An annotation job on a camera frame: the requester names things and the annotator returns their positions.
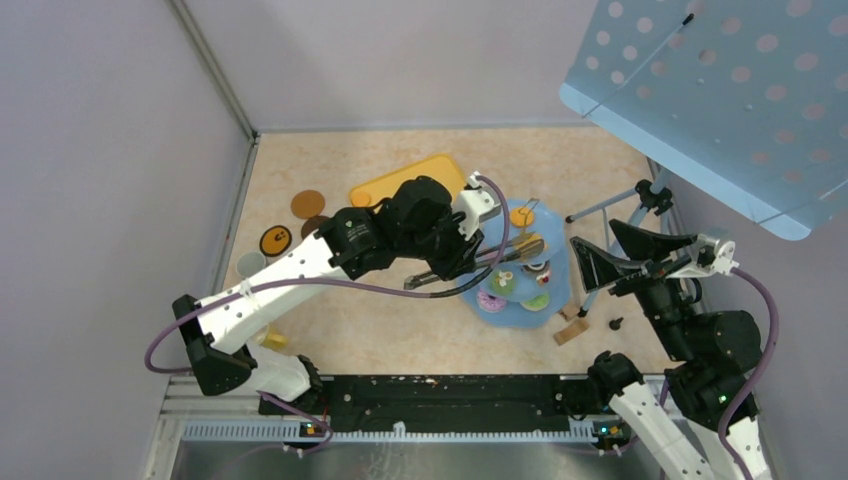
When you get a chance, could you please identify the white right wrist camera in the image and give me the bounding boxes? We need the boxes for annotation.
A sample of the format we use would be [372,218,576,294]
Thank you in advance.
[669,233,739,280]

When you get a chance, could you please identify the light brown round coaster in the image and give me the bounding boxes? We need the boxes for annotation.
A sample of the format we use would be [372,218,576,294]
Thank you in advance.
[290,189,326,220]

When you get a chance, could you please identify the blue three-tier cake stand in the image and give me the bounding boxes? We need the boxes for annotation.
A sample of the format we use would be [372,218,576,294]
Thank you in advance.
[460,198,571,328]

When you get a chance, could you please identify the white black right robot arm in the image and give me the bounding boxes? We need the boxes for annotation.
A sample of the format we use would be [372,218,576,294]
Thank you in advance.
[570,220,779,479]

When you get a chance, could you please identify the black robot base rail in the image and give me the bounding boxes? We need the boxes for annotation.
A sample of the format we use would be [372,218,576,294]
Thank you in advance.
[294,374,610,433]

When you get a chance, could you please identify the purple frosted donut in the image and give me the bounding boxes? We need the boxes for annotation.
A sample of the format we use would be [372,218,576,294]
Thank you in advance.
[476,291,508,314]

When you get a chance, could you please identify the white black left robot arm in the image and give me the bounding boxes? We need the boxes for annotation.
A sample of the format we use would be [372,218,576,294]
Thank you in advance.
[173,174,501,414]

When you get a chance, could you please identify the small black knob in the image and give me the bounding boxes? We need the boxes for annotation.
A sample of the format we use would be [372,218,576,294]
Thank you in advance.
[608,317,623,331]

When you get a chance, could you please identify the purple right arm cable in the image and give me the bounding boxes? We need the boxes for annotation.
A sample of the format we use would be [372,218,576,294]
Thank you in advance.
[717,266,781,480]

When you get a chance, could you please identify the dark brown round coaster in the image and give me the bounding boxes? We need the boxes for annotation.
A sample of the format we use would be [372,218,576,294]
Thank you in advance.
[300,215,329,239]

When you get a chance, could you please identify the small wooden block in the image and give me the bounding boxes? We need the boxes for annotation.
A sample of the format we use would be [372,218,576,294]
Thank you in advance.
[559,303,580,321]

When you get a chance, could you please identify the square orange biscuit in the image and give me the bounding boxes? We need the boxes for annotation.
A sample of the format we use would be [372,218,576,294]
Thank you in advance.
[514,238,546,259]

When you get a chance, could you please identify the blue perforated board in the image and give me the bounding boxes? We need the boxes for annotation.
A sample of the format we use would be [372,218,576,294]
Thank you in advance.
[559,1,847,241]

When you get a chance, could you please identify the green frosted donut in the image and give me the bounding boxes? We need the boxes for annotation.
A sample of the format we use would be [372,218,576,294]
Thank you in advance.
[520,293,550,312]

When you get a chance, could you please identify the blue metal tripod stand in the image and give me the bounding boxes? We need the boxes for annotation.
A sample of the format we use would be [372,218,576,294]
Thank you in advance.
[564,168,675,319]

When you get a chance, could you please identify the white cable duct strip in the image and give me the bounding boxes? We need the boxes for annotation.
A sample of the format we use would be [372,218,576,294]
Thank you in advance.
[182,420,597,444]

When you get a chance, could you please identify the metal food tongs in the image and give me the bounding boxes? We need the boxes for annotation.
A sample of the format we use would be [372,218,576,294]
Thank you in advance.
[403,233,544,290]

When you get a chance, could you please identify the black yellow round coaster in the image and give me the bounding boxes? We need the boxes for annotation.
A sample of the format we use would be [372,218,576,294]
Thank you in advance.
[259,225,292,258]

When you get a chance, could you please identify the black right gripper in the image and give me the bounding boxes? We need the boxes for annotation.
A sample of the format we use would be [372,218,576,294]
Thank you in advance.
[570,217,697,358]

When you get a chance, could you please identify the round orange biscuit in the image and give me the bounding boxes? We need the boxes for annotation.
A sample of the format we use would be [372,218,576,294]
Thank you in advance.
[509,207,535,229]

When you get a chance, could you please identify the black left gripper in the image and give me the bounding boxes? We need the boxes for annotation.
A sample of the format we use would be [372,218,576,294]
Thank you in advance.
[398,203,485,281]

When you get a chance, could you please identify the yellow cup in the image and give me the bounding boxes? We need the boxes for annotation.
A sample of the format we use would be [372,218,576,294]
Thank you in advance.
[254,325,289,351]

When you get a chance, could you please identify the yellow serving tray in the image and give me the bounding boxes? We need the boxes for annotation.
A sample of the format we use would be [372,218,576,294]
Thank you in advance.
[348,154,467,207]

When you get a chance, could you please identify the grey mug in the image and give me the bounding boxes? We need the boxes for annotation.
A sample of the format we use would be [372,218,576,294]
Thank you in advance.
[235,251,268,280]

